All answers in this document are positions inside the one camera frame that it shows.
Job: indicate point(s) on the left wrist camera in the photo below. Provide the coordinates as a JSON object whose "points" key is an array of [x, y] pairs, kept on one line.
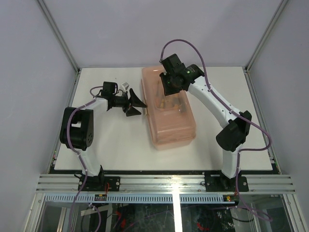
{"points": [[125, 86]]}

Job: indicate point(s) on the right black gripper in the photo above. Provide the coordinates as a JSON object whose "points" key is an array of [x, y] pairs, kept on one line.
{"points": [[167, 92]]}

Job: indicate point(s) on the slotted cable duct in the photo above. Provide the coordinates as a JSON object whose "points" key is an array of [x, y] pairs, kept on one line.
{"points": [[137, 198]]}

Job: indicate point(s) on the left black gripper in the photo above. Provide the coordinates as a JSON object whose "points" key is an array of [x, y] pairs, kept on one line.
{"points": [[135, 102]]}

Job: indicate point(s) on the right aluminium frame post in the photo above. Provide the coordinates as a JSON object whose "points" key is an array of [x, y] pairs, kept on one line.
{"points": [[271, 25]]}

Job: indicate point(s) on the orange handled black screwdriver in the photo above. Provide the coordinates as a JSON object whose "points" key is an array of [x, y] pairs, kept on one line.
{"points": [[177, 103]]}

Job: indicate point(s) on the black yellow screwdriver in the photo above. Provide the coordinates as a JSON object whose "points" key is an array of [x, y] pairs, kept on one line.
{"points": [[163, 103]]}

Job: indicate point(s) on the left aluminium frame post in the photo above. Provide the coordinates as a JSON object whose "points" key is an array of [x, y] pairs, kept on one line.
{"points": [[57, 34]]}

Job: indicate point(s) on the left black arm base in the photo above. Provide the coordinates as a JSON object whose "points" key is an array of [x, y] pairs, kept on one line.
{"points": [[101, 182]]}

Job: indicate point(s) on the aluminium frame post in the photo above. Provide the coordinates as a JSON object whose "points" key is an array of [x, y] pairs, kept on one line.
{"points": [[57, 34], [271, 25]]}

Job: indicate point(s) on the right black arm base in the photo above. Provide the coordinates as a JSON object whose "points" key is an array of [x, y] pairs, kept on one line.
{"points": [[216, 181]]}

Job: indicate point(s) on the aluminium mounting rail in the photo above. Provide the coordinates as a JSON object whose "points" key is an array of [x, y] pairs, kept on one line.
{"points": [[127, 183]]}

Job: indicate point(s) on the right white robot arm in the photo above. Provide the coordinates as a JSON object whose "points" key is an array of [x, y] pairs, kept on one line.
{"points": [[235, 128]]}

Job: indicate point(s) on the pink plastic tool box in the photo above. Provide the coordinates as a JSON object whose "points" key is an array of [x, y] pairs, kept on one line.
{"points": [[168, 128]]}

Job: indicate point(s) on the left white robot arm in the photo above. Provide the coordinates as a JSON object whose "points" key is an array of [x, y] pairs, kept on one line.
{"points": [[78, 125]]}

